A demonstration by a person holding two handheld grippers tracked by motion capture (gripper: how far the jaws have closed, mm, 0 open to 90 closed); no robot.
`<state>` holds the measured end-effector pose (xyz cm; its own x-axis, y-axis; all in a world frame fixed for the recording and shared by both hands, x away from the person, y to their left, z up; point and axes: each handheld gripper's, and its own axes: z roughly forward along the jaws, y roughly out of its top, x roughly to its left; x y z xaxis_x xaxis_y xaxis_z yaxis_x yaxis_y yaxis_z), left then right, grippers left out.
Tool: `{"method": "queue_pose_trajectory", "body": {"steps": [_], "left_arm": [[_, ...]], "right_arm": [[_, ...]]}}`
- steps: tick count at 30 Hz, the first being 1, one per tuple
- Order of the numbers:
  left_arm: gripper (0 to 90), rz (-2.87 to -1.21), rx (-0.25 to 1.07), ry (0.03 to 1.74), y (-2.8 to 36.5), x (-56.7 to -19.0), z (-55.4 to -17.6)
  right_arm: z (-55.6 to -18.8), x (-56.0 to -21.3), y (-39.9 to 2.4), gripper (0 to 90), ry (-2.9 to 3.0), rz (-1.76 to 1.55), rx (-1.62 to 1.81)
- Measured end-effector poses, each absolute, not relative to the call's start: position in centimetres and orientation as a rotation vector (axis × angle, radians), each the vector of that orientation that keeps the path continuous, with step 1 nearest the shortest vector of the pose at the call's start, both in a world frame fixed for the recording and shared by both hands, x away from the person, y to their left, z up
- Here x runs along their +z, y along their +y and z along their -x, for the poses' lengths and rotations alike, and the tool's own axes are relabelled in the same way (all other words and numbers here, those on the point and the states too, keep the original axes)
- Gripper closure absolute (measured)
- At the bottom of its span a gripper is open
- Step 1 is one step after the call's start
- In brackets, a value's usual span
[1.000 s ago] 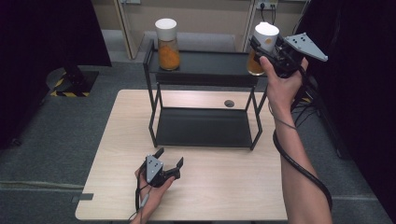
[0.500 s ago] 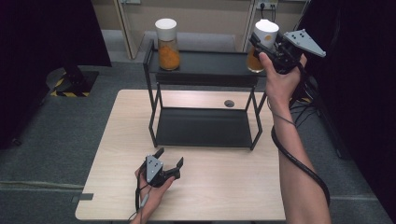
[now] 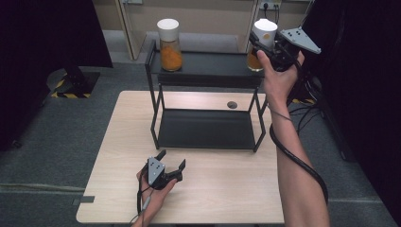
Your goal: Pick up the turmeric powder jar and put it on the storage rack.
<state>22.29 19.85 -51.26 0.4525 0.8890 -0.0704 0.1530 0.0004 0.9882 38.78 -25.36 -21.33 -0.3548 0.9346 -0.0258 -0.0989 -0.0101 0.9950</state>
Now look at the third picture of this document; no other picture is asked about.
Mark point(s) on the person's left hand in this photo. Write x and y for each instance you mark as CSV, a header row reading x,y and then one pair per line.
x,y
154,201

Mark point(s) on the black metal two-tier shelf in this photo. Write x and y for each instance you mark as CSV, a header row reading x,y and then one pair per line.
x,y
206,129

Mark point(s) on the person's right hand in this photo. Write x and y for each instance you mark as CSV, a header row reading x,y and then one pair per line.
x,y
279,83

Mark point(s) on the stand base with striped tape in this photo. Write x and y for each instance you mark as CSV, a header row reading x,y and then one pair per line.
x,y
75,85
307,94

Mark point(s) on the glass jar with spouted white lid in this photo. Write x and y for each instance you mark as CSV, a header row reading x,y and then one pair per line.
x,y
265,30

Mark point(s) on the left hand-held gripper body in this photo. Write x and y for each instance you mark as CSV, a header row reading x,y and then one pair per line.
x,y
156,170

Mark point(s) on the white wall outlet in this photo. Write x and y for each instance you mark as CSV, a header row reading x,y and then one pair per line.
x,y
270,3

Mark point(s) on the dark curtain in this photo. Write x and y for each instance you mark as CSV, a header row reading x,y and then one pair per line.
x,y
38,47
362,94

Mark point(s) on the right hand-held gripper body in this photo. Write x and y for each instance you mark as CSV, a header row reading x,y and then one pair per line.
x,y
298,39

